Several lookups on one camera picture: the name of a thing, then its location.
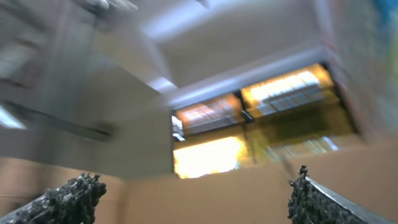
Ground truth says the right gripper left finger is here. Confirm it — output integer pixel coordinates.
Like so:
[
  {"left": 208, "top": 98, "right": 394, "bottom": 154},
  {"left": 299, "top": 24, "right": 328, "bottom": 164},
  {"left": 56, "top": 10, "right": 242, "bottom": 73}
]
[{"left": 1, "top": 173, "right": 107, "bottom": 224}]

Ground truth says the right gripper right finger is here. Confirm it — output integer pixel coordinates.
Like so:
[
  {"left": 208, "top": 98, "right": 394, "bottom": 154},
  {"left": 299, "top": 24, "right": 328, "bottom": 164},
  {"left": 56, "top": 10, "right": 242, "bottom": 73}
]
[{"left": 287, "top": 165, "right": 396, "bottom": 224}]

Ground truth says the bright glass window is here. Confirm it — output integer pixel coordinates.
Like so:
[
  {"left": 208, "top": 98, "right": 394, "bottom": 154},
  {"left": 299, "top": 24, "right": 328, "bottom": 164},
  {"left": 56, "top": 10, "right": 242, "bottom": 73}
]
[{"left": 172, "top": 63, "right": 360, "bottom": 179}]

